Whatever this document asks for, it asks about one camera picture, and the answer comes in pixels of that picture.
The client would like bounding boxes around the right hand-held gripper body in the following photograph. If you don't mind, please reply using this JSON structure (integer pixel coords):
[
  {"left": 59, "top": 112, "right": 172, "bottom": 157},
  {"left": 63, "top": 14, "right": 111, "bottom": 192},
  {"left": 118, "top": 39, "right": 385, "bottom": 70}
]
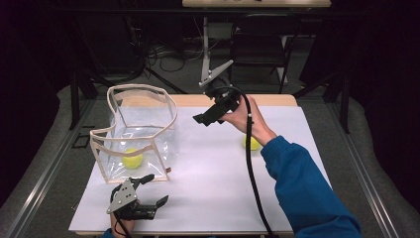
[{"left": 198, "top": 59, "right": 242, "bottom": 115}]

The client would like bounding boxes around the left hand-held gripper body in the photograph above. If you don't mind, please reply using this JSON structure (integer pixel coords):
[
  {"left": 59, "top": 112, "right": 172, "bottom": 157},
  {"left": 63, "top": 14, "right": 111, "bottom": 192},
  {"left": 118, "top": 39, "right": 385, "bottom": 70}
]
[{"left": 106, "top": 178, "right": 158, "bottom": 222}]

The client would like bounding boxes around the yellow tennis ball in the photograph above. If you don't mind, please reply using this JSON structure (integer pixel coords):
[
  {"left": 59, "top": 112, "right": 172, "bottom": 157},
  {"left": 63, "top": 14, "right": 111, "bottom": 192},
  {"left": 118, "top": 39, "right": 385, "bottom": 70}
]
[
  {"left": 122, "top": 148, "right": 145, "bottom": 170},
  {"left": 243, "top": 134, "right": 263, "bottom": 152}
]

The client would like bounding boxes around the clear bag with beige trim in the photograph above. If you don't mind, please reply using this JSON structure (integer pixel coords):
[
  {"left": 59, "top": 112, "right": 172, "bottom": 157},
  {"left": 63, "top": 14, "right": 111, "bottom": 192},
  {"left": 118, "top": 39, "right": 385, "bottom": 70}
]
[{"left": 89, "top": 82, "right": 180, "bottom": 184}]

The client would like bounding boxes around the person's left hand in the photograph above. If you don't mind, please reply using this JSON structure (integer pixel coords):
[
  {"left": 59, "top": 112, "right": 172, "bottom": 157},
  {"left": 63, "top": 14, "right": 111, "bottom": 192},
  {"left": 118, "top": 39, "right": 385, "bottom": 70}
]
[{"left": 110, "top": 213, "right": 137, "bottom": 238}]

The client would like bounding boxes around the person's right hand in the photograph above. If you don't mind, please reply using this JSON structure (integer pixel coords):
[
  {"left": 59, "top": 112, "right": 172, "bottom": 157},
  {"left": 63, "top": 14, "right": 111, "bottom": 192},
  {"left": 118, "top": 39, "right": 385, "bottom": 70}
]
[{"left": 220, "top": 94, "right": 277, "bottom": 147}]

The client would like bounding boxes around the white table cover sheet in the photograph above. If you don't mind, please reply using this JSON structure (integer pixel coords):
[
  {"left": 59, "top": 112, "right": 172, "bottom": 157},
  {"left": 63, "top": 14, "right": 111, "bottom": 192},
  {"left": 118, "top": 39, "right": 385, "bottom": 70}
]
[{"left": 68, "top": 105, "right": 333, "bottom": 233}]

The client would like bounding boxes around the black tripod leg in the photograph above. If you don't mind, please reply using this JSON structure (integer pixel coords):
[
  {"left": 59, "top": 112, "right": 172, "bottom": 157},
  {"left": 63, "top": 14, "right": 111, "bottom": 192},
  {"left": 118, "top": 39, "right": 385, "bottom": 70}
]
[{"left": 145, "top": 67, "right": 187, "bottom": 95}]

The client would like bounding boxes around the wooden table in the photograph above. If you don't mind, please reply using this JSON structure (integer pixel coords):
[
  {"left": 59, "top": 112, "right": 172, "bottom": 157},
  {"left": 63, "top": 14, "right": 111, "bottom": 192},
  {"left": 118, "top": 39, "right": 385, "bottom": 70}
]
[{"left": 74, "top": 93, "right": 299, "bottom": 236}]

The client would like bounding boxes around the black folding chair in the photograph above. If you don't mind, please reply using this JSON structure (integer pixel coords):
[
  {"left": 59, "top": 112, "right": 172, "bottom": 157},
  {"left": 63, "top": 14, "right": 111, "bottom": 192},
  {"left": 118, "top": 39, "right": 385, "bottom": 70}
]
[{"left": 227, "top": 13, "right": 303, "bottom": 95}]

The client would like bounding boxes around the beige desk with white legs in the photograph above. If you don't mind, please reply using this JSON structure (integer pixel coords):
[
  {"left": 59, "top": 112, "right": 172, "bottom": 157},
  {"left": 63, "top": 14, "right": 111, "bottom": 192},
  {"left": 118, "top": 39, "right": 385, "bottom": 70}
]
[{"left": 181, "top": 0, "right": 332, "bottom": 85}]

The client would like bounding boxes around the black metal stand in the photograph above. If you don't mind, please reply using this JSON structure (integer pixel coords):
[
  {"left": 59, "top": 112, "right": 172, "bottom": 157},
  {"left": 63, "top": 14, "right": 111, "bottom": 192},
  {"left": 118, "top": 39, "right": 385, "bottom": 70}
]
[{"left": 68, "top": 70, "right": 81, "bottom": 131}]

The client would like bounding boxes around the left hand-held gripper black cable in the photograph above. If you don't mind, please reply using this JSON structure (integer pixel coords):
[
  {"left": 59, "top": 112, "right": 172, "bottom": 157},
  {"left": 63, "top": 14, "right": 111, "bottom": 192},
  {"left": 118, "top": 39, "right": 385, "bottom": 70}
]
[{"left": 109, "top": 182, "right": 133, "bottom": 238}]

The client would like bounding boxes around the hand-held gripper black cable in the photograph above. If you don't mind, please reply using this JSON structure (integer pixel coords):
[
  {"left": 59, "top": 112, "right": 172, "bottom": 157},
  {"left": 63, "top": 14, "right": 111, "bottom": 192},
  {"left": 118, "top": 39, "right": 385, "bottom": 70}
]
[
  {"left": 209, "top": 84, "right": 274, "bottom": 238},
  {"left": 109, "top": 182, "right": 133, "bottom": 238}
]

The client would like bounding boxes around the right hand-held gripper black cable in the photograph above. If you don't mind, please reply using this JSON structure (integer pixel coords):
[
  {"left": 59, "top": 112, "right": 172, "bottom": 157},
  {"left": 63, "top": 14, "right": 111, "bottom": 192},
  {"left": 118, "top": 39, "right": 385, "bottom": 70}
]
[{"left": 209, "top": 84, "right": 274, "bottom": 238}]

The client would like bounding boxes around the bundle of floor cables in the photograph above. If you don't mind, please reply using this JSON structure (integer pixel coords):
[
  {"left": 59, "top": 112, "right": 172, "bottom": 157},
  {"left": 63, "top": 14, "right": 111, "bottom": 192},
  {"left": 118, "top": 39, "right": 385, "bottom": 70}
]
[{"left": 145, "top": 43, "right": 202, "bottom": 73}]

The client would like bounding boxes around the aluminium floor rail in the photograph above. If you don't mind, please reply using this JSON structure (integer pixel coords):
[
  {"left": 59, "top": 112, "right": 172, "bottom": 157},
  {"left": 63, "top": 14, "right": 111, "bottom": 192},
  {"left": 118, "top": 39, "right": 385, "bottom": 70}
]
[
  {"left": 4, "top": 98, "right": 95, "bottom": 238},
  {"left": 325, "top": 102, "right": 400, "bottom": 238}
]

